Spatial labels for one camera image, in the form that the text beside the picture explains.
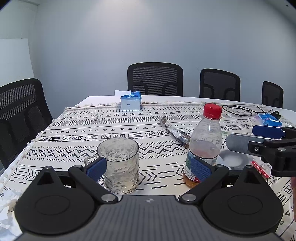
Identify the blue tissue box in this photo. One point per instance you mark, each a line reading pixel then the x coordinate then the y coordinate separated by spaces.
pixel 130 102

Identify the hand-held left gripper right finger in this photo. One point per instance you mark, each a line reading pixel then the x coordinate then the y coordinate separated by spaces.
pixel 200 169

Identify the blue plastic packet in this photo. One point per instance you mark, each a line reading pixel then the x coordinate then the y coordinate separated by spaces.
pixel 268 120

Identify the white wall board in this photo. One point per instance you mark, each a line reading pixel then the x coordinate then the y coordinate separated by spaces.
pixel 13 60

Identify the patterned white tablecloth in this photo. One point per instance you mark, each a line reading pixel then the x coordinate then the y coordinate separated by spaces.
pixel 69 143

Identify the red bottle cap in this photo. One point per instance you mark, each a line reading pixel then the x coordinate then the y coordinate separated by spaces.
pixel 212 111

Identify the black mesh office chair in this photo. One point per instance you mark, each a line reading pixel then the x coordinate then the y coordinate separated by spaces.
pixel 20 111
pixel 155 78
pixel 272 95
pixel 219 84

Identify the clear plastic bottle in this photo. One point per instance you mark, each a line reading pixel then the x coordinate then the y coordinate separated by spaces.
pixel 203 148

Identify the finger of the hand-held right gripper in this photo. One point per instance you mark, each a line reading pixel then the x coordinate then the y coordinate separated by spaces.
pixel 240 142
pixel 268 131

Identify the silver snack wrapper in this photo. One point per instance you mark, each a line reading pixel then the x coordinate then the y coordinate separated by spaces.
pixel 177 134

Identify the white round dish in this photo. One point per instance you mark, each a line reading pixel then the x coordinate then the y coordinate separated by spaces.
pixel 233 158

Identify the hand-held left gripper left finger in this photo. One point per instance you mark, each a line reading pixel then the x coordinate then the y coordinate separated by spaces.
pixel 97 168

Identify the clear glass cup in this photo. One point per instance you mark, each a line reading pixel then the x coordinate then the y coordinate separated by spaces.
pixel 120 162

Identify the red label card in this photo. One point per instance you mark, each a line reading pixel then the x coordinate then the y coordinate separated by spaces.
pixel 260 168

